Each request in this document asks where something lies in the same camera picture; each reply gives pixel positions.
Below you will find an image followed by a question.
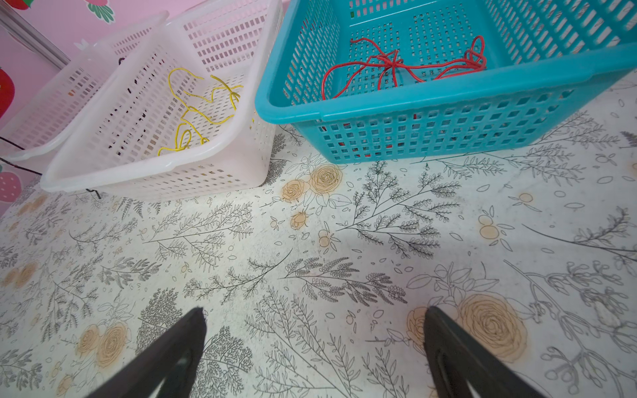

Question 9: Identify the red cable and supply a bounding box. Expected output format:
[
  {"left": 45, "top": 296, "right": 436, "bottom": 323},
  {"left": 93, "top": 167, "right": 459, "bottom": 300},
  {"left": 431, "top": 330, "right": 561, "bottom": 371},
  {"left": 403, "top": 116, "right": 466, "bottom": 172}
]
[
  {"left": 320, "top": 36, "right": 424, "bottom": 100},
  {"left": 407, "top": 34, "right": 489, "bottom": 81}
]

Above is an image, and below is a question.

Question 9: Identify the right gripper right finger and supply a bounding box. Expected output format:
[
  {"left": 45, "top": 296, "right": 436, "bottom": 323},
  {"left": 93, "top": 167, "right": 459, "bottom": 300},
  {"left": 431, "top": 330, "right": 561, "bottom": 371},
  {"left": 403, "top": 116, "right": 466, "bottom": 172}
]
[{"left": 423, "top": 307, "right": 540, "bottom": 397}]

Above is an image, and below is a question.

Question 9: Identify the left white plastic basket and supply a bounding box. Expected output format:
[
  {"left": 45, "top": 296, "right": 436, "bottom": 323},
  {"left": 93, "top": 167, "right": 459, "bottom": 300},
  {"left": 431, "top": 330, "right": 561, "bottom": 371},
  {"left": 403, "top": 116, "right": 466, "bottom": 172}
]
[{"left": 1, "top": 11, "right": 169, "bottom": 173}]

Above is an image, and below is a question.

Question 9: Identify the middle white plastic basket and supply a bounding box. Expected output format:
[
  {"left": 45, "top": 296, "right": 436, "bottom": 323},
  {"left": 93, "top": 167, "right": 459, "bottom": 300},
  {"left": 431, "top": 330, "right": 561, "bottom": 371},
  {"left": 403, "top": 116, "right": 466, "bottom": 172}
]
[{"left": 41, "top": 1, "right": 284, "bottom": 202}]

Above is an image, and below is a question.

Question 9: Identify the yellow cable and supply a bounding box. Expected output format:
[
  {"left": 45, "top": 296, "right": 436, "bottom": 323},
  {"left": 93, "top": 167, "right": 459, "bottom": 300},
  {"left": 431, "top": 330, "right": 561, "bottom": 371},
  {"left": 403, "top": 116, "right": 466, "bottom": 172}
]
[{"left": 157, "top": 66, "right": 245, "bottom": 158}]

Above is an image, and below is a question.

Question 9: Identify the white plastic basket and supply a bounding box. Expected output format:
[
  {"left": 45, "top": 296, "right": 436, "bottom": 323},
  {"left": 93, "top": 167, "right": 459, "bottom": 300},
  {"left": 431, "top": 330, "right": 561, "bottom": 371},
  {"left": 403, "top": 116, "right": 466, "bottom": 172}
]
[
  {"left": 41, "top": 1, "right": 284, "bottom": 202},
  {"left": 1, "top": 11, "right": 169, "bottom": 173}
]

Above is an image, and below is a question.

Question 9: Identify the teal plastic basket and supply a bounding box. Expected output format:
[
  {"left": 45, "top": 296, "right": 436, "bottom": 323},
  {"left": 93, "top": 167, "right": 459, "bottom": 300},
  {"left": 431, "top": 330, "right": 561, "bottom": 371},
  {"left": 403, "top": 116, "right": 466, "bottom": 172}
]
[{"left": 255, "top": 1, "right": 636, "bottom": 164}]

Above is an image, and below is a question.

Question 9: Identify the left aluminium corner post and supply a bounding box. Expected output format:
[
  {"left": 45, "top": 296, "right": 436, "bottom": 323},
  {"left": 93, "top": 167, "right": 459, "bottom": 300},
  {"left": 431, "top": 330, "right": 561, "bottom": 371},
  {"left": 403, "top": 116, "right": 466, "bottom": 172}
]
[{"left": 1, "top": 1, "right": 71, "bottom": 70}]

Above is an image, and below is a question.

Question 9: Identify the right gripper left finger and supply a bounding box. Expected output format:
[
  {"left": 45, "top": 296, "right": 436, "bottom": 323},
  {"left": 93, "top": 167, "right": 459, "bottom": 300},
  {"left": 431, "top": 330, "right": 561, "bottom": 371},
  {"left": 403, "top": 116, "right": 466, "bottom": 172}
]
[{"left": 90, "top": 308, "right": 207, "bottom": 397}]

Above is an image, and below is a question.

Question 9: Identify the black cable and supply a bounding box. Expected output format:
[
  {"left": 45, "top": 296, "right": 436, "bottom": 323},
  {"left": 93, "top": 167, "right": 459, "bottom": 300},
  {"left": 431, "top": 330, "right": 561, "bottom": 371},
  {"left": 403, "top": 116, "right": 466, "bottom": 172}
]
[{"left": 0, "top": 56, "right": 125, "bottom": 200}]

